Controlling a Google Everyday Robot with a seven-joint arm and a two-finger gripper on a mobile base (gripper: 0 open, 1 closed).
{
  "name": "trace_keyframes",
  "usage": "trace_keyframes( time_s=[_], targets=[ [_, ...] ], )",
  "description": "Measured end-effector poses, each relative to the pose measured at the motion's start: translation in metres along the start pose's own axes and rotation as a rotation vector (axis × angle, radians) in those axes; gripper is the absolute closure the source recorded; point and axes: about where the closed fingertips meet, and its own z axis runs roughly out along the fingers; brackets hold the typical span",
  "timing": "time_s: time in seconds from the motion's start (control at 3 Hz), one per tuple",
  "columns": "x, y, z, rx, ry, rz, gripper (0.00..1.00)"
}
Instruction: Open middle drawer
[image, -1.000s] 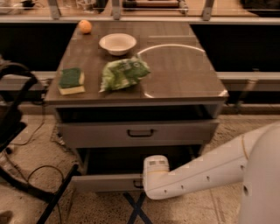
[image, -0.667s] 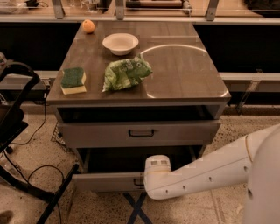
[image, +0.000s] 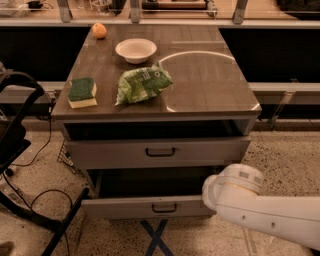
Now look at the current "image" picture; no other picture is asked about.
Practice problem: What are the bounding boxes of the grey drawer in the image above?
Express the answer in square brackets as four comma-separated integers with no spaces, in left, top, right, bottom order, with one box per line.
[82,167,219,219]
[66,136,250,170]

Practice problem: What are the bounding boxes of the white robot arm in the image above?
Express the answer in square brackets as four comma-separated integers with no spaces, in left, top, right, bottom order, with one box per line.
[202,164,320,250]

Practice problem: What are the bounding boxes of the grey drawer cabinet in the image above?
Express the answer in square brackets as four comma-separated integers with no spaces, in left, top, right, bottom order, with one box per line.
[53,25,261,219]

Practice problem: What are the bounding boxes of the grey top drawer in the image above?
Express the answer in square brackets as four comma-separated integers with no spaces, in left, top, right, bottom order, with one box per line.
[66,136,250,170]

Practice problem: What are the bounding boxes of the green chip bag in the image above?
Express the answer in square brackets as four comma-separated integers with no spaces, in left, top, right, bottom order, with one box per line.
[115,62,172,105]

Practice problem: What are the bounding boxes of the white bowl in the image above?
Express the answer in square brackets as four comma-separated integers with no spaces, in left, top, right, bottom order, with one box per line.
[115,38,157,64]

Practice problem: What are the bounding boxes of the green yellow sponge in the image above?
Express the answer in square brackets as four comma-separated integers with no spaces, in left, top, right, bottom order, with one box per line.
[68,77,97,109]

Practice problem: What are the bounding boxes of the orange fruit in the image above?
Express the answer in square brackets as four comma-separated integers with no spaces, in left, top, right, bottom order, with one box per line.
[92,23,107,39]

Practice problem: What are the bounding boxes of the black metal stand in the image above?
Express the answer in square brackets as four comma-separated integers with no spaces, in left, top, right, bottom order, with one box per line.
[0,69,89,256]

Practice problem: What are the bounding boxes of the wire rack behind cabinet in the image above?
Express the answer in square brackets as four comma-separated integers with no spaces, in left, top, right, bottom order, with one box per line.
[57,142,82,175]

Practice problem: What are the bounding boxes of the black floor cable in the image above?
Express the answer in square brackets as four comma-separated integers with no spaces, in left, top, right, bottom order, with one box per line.
[2,106,74,256]

